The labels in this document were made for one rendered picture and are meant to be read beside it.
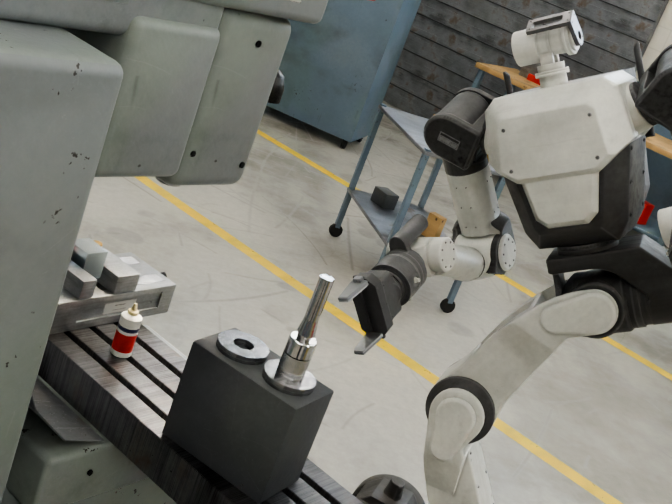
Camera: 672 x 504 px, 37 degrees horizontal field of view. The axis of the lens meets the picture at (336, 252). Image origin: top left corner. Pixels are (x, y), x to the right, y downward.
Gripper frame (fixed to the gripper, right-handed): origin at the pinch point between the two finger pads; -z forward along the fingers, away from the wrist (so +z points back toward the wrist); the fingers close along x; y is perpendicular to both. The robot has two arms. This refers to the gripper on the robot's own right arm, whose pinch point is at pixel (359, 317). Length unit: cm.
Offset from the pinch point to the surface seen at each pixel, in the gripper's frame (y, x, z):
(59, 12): -11, 65, -29
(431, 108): -400, -219, 719
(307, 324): 1.0, 7.8, -14.6
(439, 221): -165, -135, 302
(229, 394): -11.4, -0.6, -24.0
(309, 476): -7.9, -23.1, -16.2
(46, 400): -50, -2, -31
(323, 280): 4.5, 14.3, -11.8
